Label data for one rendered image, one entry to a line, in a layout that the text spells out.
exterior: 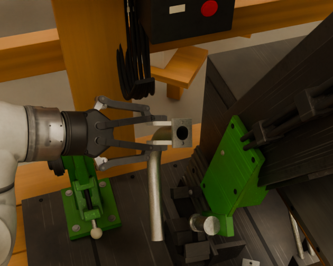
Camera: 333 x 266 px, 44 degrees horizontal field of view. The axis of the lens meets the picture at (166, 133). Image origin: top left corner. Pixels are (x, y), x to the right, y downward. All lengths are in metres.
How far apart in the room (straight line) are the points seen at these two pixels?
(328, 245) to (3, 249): 0.55
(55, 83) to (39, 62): 1.89
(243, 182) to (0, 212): 0.41
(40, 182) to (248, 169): 0.65
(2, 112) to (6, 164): 0.08
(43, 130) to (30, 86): 2.30
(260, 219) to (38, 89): 2.09
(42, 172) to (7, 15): 2.64
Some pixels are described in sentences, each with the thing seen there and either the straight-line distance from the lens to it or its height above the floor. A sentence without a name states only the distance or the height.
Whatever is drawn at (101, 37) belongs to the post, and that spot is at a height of 1.32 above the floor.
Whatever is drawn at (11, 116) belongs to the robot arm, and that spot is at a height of 1.39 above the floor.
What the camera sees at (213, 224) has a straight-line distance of 0.86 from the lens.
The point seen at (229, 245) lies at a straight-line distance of 0.98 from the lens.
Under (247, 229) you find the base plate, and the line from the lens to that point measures 1.08.
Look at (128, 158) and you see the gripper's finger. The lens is 0.74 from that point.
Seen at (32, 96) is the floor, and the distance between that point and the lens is 2.86.
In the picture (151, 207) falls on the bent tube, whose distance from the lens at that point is 0.90.
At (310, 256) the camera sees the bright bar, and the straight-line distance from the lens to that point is 0.96.
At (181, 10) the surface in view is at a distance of 0.80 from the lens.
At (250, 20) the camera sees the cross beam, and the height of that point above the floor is 1.23.
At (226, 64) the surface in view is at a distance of 0.97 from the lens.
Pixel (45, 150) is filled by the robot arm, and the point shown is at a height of 1.34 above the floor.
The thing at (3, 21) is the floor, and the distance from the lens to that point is 3.70.
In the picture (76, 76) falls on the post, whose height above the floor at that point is 1.23.
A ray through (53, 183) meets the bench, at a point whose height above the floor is 0.88.
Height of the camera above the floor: 1.82
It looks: 47 degrees down
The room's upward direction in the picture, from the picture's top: straight up
